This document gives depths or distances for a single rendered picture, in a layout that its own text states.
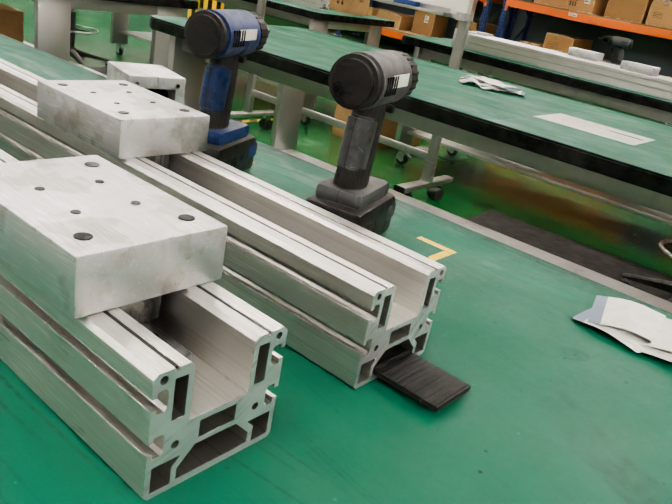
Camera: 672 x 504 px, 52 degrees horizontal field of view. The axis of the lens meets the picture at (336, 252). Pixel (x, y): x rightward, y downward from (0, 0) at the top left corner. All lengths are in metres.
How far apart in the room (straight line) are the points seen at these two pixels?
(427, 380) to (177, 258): 0.23
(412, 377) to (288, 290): 0.12
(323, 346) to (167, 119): 0.31
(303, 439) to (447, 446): 0.10
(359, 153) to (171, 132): 0.20
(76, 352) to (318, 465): 0.17
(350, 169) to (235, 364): 0.38
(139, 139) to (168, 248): 0.29
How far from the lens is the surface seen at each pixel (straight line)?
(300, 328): 0.56
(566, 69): 3.88
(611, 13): 10.34
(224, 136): 0.93
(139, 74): 1.10
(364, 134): 0.76
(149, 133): 0.72
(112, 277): 0.42
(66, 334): 0.46
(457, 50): 3.55
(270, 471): 0.45
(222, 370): 0.45
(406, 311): 0.57
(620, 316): 0.77
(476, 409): 0.56
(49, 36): 3.58
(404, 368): 0.56
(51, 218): 0.45
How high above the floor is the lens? 1.07
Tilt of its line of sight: 22 degrees down
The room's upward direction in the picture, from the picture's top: 11 degrees clockwise
